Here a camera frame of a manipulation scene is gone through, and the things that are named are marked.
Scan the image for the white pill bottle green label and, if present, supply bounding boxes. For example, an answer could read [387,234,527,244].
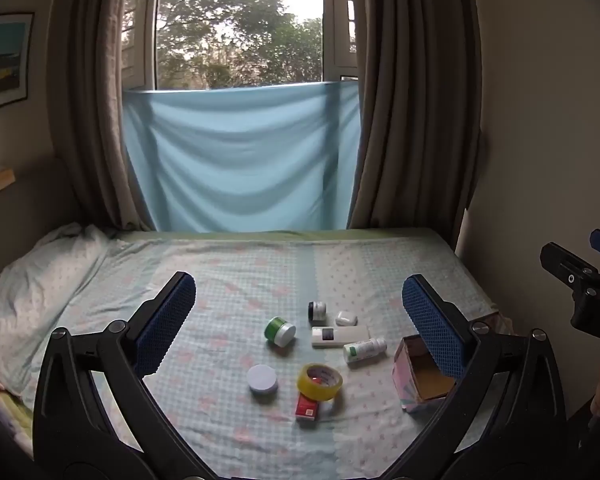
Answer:
[343,337,387,364]

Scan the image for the white earbuds case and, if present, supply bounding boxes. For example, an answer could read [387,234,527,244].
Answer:
[335,311,358,326]

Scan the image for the white lidded round jar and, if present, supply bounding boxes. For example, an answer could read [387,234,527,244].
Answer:
[246,364,278,396]

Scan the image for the green jar white lid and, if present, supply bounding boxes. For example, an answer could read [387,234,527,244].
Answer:
[264,316,296,348]

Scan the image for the yellow packing tape roll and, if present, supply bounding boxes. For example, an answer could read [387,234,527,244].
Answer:
[297,363,343,402]

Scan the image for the red carton box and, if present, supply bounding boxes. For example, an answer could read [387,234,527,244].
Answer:
[294,392,320,422]

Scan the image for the cardboard box pink lining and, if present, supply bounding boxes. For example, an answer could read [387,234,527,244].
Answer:
[391,335,455,414]

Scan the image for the small black white jar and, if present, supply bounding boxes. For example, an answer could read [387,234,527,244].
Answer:
[308,301,327,324]

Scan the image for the white pillow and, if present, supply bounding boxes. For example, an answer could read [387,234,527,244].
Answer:
[0,223,110,396]

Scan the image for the checkered floral bed quilt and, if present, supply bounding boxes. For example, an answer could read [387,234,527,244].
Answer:
[53,230,495,479]

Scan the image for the light blue hanging cloth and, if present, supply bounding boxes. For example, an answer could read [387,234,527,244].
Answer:
[122,81,361,233]

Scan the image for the left brown curtain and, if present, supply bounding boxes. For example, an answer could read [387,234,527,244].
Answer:
[46,0,150,231]

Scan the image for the brown curtain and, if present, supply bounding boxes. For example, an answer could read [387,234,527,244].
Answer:
[46,0,150,231]
[348,0,482,246]

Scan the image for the right brown curtain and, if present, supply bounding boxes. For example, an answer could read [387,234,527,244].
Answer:
[348,0,482,246]

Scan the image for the window frame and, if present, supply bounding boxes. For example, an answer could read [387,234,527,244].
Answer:
[121,0,358,90]

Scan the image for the framed wall picture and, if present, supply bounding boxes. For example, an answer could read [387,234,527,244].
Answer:
[0,12,34,108]

